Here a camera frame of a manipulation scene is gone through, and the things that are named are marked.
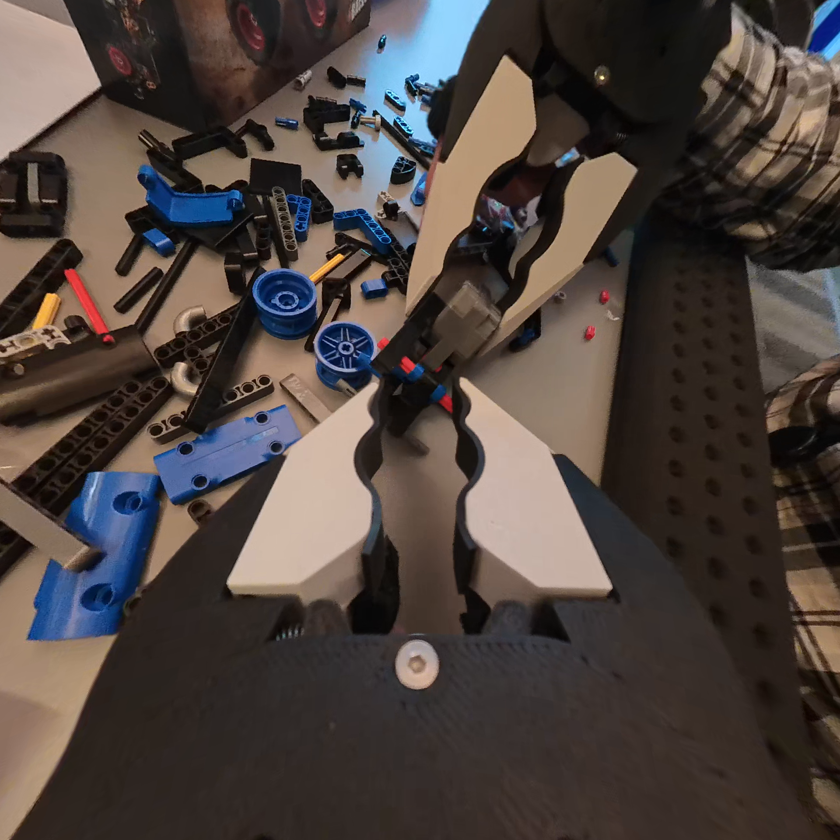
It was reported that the person's right hand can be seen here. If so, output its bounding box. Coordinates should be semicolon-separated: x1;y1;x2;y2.
482;157;572;207

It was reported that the light grey connector piece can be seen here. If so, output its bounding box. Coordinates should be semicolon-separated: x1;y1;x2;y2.
0;326;72;358

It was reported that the person's right forearm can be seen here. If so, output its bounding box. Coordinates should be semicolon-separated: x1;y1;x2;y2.
656;7;840;271

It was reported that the black rectangular frame piece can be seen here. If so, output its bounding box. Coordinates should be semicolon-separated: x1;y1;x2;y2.
0;151;68;238

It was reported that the blue angled panel piece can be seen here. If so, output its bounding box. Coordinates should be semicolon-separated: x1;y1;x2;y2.
136;164;245;228

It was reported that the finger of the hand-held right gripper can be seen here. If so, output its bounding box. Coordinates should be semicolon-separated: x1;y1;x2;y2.
482;153;639;361
405;56;539;319

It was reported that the black square panel piece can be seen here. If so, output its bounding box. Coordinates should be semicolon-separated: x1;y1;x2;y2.
248;157;303;196

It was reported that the long black holed beam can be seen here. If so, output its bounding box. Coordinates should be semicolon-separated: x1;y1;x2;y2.
0;374;175;578
0;238;84;336

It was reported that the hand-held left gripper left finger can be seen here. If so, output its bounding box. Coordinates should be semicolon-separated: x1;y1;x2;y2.
226;379;403;608

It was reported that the blue toy wheel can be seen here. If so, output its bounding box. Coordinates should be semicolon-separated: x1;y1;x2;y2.
252;269;319;341
314;322;378;395

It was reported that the blue curved panel piece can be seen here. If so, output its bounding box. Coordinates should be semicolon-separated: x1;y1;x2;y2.
26;471;161;641

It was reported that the black cylinder piece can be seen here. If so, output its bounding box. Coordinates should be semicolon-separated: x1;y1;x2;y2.
0;325;161;427

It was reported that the blue angled beam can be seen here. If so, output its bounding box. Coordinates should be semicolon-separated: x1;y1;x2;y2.
332;208;395;249

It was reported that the grey motor brick assembly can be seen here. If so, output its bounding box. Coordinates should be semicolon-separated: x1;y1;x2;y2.
371;223;526;457

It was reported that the red axle rod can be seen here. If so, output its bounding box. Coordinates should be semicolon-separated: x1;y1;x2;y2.
63;268;117;347

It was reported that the blue flat panel piece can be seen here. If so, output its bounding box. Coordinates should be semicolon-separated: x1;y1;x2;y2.
153;403;304;505

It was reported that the pile of black building pieces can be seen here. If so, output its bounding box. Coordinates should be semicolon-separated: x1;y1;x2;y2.
112;33;447;447

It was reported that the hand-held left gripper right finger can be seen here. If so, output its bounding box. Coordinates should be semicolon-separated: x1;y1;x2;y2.
453;377;614;608

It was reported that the dark printed toy box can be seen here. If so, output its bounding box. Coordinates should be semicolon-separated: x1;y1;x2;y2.
62;0;371;132

